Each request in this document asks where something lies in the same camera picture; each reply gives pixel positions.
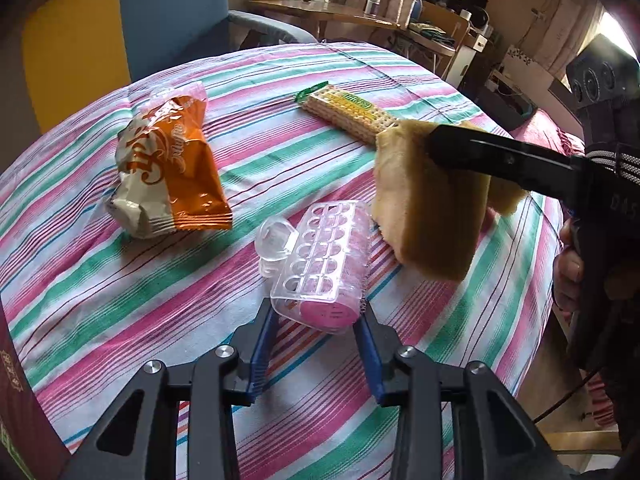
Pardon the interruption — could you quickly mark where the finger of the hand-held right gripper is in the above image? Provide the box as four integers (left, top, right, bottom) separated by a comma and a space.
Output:
427, 124, 588, 199

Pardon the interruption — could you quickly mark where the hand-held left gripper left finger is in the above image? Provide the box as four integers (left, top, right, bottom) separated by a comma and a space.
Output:
60, 300, 276, 480

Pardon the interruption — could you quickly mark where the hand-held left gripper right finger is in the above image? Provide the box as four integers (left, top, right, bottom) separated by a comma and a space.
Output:
352, 310, 571, 480

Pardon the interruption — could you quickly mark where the tan soft cloth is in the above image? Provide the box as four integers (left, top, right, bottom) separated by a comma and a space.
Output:
370, 120, 530, 281

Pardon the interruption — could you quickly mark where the pink hair roller clear case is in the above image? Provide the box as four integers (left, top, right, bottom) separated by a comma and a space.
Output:
270, 200, 373, 333

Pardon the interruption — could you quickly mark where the person's right hand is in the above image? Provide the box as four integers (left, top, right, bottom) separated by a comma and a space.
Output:
552, 220, 586, 314

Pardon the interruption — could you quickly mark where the red patterned cloth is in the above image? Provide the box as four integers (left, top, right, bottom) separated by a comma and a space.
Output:
515, 105, 576, 161

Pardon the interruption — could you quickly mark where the clear plastic cap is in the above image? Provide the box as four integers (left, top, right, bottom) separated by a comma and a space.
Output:
257, 217, 299, 277

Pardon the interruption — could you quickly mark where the striped blanket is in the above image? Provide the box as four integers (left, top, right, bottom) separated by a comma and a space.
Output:
0, 40, 571, 480

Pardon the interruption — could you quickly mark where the cracker packet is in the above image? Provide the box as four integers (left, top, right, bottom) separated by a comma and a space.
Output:
294, 81, 401, 147

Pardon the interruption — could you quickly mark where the orange snack packet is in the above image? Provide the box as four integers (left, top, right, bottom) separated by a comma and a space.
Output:
104, 85, 233, 239

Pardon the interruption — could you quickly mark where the grey yellow blue armchair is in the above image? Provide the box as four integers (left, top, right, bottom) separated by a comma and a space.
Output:
20, 0, 318, 136

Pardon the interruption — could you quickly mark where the black cable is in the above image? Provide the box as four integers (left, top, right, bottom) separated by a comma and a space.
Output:
532, 367, 601, 423

